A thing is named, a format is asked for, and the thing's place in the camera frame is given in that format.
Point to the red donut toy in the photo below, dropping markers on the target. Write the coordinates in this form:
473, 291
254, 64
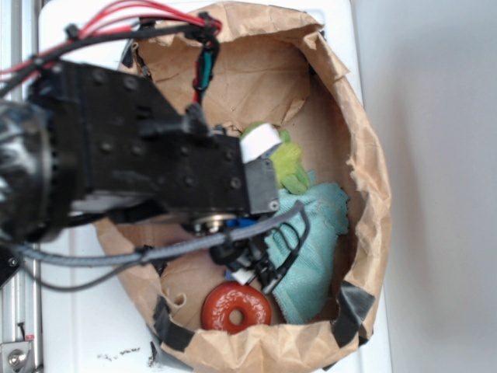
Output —
232, 307

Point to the teal microfiber cloth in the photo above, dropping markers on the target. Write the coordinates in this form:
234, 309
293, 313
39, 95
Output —
303, 291

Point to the green plush toy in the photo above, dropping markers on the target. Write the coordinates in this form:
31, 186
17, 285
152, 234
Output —
287, 161

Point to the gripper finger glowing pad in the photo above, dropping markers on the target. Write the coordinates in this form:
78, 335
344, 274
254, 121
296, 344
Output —
240, 274

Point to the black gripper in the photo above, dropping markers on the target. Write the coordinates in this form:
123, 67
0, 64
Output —
115, 147

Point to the aluminium frame rail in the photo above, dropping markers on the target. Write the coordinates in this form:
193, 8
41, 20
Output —
20, 295

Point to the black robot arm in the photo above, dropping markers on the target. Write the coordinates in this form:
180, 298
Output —
22, 180

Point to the brown paper bag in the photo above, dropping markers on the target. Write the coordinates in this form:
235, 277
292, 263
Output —
279, 63

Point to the blue sponge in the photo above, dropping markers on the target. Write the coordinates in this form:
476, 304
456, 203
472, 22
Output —
239, 223

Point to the metal corner bracket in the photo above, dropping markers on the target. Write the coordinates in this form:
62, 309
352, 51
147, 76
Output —
17, 357

